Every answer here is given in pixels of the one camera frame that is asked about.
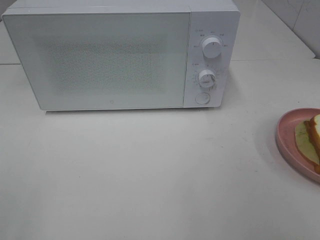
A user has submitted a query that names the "round door release button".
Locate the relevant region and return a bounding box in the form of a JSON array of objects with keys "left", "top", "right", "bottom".
[{"left": 195, "top": 92, "right": 210, "bottom": 105}]

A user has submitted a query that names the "white microwave door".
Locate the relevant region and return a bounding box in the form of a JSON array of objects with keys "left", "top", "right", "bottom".
[{"left": 4, "top": 13, "right": 190, "bottom": 111}]

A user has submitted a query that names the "pink round plate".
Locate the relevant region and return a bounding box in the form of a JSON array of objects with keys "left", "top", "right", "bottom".
[{"left": 275, "top": 108, "right": 320, "bottom": 183}]

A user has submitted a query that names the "sandwich with lettuce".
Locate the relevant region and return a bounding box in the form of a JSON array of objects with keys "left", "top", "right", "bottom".
[{"left": 295, "top": 114, "right": 320, "bottom": 174}]

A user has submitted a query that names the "lower white timer knob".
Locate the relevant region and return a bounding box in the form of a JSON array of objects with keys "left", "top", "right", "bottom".
[{"left": 198, "top": 69, "right": 216, "bottom": 89}]

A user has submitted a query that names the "white microwave oven body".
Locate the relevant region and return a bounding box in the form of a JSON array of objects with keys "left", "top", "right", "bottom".
[{"left": 2, "top": 0, "right": 241, "bottom": 110}]

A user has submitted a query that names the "upper white power knob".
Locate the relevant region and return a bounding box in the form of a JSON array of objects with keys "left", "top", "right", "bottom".
[{"left": 201, "top": 36, "right": 222, "bottom": 59}]

